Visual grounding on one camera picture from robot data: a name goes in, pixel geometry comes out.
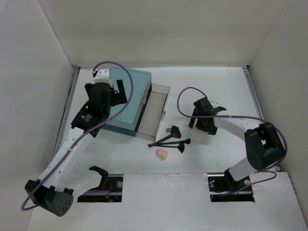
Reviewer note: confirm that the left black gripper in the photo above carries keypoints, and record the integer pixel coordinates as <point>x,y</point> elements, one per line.
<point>114,95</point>

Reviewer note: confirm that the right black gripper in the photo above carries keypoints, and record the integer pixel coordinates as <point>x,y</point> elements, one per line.
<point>210,129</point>

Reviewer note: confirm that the white round powder puff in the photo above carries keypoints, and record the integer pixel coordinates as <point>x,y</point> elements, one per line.
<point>197,135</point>

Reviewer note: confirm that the clear acrylic drawer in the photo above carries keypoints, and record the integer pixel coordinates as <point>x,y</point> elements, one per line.
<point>153,112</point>

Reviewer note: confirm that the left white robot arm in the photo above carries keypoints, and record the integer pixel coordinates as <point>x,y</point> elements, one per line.
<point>54,191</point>

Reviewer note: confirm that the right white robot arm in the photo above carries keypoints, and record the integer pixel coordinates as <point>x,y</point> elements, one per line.
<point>262,142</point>

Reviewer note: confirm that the thin black makeup brush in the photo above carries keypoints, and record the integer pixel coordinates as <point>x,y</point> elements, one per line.
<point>187,141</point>

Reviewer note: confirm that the peach makeup sponge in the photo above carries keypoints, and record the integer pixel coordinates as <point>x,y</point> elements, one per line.
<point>162,154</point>

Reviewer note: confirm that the black kabuki brush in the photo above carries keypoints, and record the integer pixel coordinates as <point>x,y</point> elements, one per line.
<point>175,133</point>

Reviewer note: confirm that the black fan brush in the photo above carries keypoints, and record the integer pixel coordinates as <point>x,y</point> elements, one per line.
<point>180,147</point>

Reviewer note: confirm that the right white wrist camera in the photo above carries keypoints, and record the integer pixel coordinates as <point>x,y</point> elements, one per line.
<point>214,104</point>

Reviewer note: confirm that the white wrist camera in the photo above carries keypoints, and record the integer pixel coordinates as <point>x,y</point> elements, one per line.
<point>214,104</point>
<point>102,76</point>

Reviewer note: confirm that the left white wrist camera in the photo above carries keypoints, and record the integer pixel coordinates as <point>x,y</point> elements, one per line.
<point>102,76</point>

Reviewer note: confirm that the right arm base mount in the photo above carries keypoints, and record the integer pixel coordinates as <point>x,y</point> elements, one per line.
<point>220,191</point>

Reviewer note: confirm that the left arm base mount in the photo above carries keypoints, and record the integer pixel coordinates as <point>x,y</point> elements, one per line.
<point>109,189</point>

